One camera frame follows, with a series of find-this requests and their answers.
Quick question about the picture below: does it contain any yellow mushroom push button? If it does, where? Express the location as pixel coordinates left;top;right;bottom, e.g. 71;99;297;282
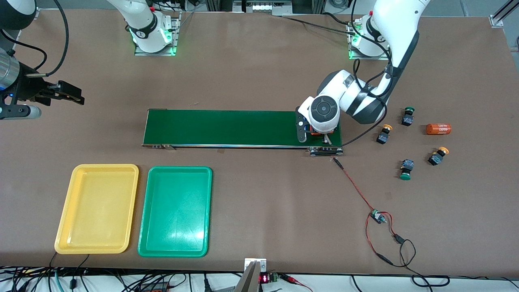
427;146;450;166
376;124;393;145

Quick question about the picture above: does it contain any yellow plastic tray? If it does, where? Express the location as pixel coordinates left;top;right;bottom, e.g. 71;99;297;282
54;164;139;255

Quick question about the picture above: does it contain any green plastic tray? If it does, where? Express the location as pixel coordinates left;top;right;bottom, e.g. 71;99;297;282
137;166;213;258

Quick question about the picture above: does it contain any green conveyor belt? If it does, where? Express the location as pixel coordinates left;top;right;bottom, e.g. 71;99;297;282
142;108;344;157

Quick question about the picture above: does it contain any red clip lead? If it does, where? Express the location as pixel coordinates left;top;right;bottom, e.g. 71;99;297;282
280;274;313;292

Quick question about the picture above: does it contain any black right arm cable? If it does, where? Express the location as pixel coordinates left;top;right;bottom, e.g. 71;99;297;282
0;0;69;78

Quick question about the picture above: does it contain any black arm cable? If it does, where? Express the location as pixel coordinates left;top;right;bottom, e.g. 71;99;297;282
324;0;396;147
0;0;69;78

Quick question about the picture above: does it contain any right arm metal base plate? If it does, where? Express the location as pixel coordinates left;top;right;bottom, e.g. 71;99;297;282
134;11;182;57

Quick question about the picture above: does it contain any tangled black cable bundle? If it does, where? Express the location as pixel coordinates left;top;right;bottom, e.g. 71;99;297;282
0;266;53;292

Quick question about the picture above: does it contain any black power cable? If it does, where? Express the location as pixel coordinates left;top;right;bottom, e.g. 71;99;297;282
281;11;360;35

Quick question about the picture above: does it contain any grey camera mount bar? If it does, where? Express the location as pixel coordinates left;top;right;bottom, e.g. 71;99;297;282
234;261;262;292

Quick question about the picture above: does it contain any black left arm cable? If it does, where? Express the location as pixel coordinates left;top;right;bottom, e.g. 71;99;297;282
324;0;396;147

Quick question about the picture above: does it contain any red black twisted wire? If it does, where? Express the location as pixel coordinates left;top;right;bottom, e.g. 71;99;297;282
332;157;377;215

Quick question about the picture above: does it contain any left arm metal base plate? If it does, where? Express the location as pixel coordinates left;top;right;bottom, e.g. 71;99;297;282
347;20;392;61

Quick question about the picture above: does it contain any thin red wire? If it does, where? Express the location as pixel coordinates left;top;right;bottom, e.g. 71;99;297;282
365;211;396;266

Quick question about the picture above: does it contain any thin black wire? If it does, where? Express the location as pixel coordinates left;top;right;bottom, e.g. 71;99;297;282
391;233;450;288

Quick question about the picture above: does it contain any aluminium frame profile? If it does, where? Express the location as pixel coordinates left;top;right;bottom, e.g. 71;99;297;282
489;0;519;27

